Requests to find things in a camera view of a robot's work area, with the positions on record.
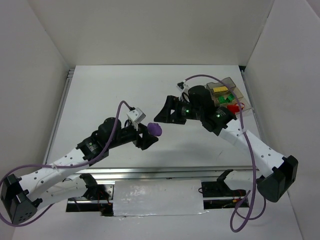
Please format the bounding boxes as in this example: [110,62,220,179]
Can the long yellow lego plate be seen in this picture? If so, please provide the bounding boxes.
[212,86,228,93]

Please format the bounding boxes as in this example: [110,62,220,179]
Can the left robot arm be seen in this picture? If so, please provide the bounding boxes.
[0,117,162,227]

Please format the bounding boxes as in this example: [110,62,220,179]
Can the aluminium rail frame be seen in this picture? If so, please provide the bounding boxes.
[44,65,252,179]

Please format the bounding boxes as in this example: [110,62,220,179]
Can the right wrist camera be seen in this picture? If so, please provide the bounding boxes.
[176,80,189,103]

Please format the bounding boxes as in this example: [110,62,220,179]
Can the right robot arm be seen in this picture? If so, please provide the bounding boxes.
[154,85,299,203]

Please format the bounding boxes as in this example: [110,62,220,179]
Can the purple round lego piece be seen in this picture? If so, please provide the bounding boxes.
[147,122,163,137]

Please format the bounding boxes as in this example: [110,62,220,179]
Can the light green lego brick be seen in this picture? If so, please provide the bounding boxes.
[227,94,235,101]

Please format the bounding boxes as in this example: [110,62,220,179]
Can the white tape sheet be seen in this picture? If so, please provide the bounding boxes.
[113,179,205,217]

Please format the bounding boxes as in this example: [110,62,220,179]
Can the green square lego brick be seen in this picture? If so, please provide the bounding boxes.
[218,96,226,104]

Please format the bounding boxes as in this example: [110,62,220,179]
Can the red studded lego brick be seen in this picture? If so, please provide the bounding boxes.
[227,104,240,114]

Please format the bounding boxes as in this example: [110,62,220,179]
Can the clear divided container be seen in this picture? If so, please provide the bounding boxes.
[205,77,251,115]

